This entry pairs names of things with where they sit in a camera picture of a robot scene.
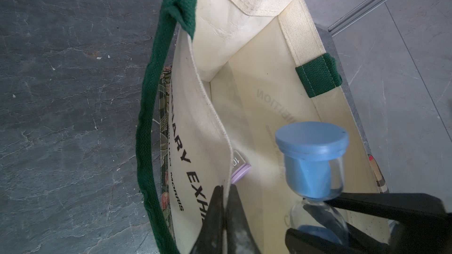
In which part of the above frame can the plaid pouch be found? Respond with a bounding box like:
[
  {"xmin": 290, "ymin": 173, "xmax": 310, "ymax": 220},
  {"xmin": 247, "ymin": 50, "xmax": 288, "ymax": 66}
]
[{"xmin": 368, "ymin": 154, "xmax": 390, "ymax": 194}]

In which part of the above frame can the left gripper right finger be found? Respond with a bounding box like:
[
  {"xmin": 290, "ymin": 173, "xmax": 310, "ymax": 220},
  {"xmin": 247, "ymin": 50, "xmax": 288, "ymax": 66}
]
[{"xmin": 226, "ymin": 185, "xmax": 261, "ymax": 254}]

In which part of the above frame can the blue hourglass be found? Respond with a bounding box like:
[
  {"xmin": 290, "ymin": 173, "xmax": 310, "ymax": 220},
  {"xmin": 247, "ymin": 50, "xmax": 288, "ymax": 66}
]
[{"xmin": 275, "ymin": 122, "xmax": 349, "ymax": 246}]

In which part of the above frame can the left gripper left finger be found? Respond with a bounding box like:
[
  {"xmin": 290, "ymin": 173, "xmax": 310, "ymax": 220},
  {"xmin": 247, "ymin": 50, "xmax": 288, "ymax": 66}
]
[{"xmin": 190, "ymin": 186, "xmax": 224, "ymax": 254}]

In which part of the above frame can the cream canvas tote bag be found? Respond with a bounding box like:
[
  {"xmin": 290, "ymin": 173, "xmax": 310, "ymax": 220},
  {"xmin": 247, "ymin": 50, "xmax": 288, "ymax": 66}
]
[{"xmin": 136, "ymin": 0, "xmax": 379, "ymax": 254}]

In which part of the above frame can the purple hourglass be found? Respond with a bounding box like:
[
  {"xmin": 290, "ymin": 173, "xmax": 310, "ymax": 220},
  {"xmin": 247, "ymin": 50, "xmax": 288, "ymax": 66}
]
[{"xmin": 231, "ymin": 150, "xmax": 251, "ymax": 184}]

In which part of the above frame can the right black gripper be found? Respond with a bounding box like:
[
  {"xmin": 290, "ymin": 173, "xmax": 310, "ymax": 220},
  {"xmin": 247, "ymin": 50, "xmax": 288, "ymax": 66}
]
[{"xmin": 286, "ymin": 193, "xmax": 452, "ymax": 254}]

